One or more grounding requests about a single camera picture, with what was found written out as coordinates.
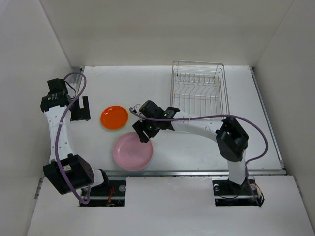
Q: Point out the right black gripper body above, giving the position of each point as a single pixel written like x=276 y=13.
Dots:
x=150 y=127

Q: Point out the pink plate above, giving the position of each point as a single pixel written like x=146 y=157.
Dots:
x=130 y=154

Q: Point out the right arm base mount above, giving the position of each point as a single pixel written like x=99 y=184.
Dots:
x=228 y=194

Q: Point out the metal wire dish rack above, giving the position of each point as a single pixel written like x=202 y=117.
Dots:
x=199 y=88

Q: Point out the tan beige plate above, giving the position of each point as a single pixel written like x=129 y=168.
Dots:
x=151 y=158

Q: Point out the orange plate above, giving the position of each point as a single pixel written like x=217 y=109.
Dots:
x=114 y=117

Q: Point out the aluminium table rail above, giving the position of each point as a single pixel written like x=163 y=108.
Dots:
x=175 y=153

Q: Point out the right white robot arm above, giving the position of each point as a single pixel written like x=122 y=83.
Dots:
x=231 y=138

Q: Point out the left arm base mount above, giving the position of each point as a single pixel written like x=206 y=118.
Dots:
x=108 y=196

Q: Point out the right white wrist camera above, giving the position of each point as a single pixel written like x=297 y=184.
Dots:
x=135 y=109

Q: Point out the green plate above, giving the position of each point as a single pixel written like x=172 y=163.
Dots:
x=124 y=126

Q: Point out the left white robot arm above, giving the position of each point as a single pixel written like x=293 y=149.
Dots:
x=67 y=170

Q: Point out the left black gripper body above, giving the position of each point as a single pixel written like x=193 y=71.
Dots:
x=78 y=113

